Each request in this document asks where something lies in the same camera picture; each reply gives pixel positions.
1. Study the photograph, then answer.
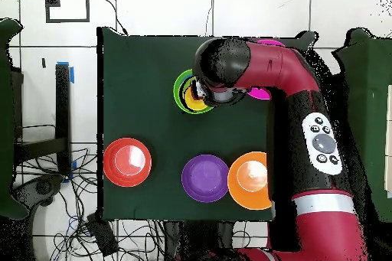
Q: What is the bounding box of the yellow plastic cup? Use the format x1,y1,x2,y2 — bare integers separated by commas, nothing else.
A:
183,84,213,113

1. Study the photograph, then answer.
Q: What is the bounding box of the small green plastic bowl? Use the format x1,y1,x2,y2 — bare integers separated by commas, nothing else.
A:
179,73,215,114

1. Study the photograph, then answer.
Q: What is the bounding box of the purple plastic bowl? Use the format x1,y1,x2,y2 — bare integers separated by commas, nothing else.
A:
181,154,230,204

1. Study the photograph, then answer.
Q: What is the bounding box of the red plastic bowl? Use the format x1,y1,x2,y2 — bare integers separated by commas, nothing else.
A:
103,137,153,188

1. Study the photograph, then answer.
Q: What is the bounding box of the large green plastic bowl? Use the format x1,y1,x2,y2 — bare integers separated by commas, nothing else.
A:
172,67,215,116

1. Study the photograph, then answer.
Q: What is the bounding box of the large pink plastic bowl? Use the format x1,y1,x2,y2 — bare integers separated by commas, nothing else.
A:
246,38,286,100

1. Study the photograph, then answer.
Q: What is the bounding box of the dark green table cloth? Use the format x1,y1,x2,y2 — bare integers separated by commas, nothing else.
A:
96,26,319,224

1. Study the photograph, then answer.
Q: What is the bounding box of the orange plastic bowl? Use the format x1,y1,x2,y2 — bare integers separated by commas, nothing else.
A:
227,151,273,211

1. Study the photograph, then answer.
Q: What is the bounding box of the blue tape strip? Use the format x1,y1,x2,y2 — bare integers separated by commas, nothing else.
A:
56,60,75,85

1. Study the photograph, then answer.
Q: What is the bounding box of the black floor box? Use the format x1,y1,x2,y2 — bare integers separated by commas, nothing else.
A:
87,214,119,258

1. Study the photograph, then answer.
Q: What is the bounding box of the green cloth side table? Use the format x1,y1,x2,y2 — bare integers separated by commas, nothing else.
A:
332,27,392,222
0,17,30,221

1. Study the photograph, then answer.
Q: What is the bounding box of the black floor cable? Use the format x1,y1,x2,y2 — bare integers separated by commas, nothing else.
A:
102,0,130,36

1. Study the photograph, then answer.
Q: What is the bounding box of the black table frame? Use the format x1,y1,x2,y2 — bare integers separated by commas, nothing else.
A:
11,64,73,179

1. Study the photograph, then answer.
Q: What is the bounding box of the tangle of floor cables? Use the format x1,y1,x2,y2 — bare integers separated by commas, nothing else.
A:
15,147,172,261

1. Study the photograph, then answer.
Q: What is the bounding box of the black pedestal leg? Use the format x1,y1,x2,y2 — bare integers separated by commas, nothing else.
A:
13,174,64,208

